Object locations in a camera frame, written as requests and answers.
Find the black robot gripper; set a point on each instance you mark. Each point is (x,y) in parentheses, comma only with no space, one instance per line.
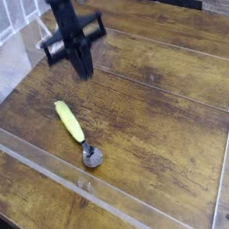
(77,45)

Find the green handled metal spoon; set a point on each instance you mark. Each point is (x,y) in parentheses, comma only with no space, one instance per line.
(92,156)

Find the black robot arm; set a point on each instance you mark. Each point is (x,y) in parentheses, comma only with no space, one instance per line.
(74,36)

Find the clear acrylic left wall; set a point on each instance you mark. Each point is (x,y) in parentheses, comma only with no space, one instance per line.
(18,56)

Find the clear acrylic front wall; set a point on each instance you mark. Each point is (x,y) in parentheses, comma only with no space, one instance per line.
(113,200)

